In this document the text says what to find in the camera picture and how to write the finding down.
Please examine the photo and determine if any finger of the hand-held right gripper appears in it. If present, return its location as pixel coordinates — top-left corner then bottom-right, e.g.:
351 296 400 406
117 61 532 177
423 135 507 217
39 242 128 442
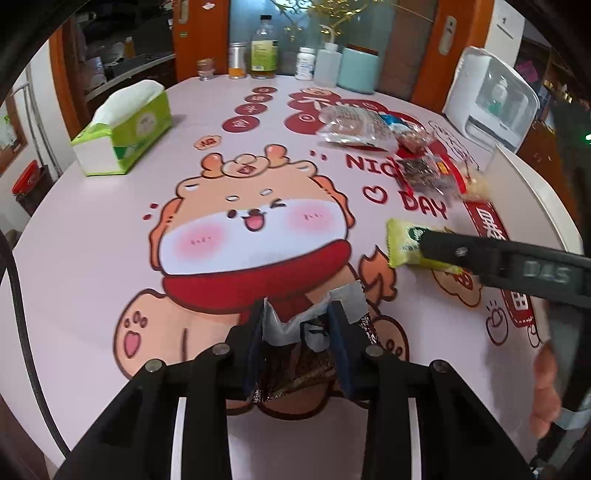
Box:
418 228 509 288

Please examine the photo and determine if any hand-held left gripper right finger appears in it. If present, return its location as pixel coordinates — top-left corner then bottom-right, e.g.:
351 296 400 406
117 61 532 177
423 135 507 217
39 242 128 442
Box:
325 300 536 480

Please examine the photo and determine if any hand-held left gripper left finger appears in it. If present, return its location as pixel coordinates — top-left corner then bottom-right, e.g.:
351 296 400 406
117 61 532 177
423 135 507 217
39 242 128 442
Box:
55 298 271 480

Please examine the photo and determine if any dark red snack packet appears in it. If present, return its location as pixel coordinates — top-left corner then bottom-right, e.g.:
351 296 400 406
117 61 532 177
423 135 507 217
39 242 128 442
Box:
252 282 384 407

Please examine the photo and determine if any green snack packet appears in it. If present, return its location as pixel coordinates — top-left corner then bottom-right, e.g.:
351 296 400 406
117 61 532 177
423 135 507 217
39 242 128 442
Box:
385 218 462 273

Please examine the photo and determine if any yellow noodle crisp packet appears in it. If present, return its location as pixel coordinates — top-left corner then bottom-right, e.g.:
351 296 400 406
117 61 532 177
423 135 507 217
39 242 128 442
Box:
464 168 492 201

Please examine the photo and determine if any white plastic bin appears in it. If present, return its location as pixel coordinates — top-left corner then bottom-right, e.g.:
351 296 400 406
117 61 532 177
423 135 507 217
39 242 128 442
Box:
485 144 586 265

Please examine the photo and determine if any dark clear snack packet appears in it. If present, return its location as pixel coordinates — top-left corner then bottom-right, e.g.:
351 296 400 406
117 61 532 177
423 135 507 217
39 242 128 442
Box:
394 154 467 201

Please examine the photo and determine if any clear nut packet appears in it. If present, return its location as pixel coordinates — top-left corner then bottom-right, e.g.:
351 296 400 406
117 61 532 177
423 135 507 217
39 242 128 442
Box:
397 129 437 151

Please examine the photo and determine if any small blue-white snack packet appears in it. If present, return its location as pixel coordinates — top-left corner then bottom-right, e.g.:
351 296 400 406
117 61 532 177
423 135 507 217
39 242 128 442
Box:
379 113 409 139

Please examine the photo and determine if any clear brown biscuit packet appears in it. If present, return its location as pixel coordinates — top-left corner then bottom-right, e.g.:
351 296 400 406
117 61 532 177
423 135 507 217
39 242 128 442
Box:
316 105 400 151

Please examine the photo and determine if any person's right hand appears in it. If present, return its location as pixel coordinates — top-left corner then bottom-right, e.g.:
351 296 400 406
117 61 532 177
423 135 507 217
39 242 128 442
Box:
529 340 565 438

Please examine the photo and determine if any white sterilizer cabinet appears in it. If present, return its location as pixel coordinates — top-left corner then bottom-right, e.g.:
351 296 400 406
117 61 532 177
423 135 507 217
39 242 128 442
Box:
442 46 541 151

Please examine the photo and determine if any light-blue canister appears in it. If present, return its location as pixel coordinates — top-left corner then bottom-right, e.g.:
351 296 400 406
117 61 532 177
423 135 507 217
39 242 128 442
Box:
337 44 383 95

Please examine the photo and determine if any wooden glass sliding door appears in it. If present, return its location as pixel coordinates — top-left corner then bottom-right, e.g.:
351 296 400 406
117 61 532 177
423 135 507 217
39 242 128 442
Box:
171 0 497 114

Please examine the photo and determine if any clear squeeze wash bottle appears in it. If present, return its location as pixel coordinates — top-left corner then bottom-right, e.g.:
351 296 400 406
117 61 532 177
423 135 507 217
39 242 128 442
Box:
315 25 342 88

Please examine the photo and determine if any green tissue box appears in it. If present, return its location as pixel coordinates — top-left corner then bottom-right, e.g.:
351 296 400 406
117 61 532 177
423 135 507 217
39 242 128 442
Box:
71 79 174 177

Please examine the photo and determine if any white pill bottle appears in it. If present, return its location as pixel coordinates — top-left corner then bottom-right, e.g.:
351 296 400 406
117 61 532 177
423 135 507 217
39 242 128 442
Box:
295 47 316 82

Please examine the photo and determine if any gold door ornament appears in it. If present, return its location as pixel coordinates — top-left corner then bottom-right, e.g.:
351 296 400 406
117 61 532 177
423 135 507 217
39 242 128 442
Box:
272 0 444 42

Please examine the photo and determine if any glass bottle green label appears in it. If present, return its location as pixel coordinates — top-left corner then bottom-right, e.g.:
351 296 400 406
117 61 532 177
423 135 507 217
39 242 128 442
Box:
250 15 279 80

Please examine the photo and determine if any orange-filled jar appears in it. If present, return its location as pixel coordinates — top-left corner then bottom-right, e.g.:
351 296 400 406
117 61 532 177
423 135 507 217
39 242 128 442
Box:
228 42 247 80

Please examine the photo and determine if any wooden framed picture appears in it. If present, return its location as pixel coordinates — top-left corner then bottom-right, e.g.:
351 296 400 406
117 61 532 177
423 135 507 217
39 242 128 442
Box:
0 108 28 176

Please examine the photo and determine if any white wall switch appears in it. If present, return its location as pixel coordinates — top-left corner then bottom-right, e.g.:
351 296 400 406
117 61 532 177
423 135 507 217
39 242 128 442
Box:
496 0 527 42

